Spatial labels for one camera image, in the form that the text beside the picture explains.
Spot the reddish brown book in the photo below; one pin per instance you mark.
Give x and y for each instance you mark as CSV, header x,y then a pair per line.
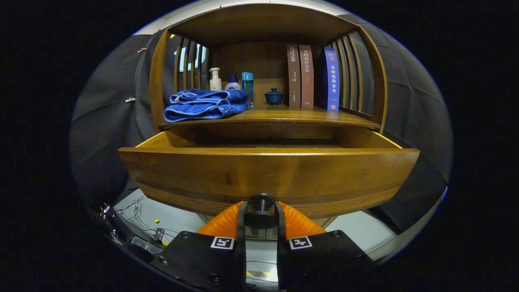
x,y
307,77

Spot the white bottle with blue cap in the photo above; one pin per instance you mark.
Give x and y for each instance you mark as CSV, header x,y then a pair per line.
x,y
233,86

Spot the wooden countertop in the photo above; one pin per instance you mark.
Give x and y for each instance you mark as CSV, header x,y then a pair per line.
x,y
284,115

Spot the blue book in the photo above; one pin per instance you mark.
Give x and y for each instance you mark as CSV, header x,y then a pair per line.
x,y
332,81

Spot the white pump bottle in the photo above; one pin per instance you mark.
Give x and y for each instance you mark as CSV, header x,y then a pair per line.
x,y
215,83

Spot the clear blue bottle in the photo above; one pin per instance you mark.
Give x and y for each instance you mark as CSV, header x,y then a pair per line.
x,y
247,87

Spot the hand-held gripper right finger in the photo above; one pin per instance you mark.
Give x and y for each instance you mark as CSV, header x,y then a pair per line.
x,y
279,231

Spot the wooden cabinet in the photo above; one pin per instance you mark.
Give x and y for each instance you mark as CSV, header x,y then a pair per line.
x,y
263,24

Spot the wooden drawer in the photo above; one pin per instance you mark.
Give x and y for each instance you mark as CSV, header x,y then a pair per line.
x,y
263,174

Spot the dark brown book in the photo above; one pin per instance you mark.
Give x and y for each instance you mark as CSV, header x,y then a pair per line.
x,y
294,77

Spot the black electronic device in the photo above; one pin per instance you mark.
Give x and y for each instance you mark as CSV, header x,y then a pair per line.
x,y
134,239

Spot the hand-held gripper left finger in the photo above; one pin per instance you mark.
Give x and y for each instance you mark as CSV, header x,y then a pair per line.
x,y
242,231

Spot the blue lidded teacup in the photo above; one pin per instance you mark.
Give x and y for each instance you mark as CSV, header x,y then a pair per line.
x,y
274,97

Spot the black drawer knob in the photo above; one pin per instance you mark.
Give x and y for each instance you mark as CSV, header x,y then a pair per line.
x,y
261,209

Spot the folded blue towel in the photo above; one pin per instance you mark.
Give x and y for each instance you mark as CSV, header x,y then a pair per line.
x,y
202,107

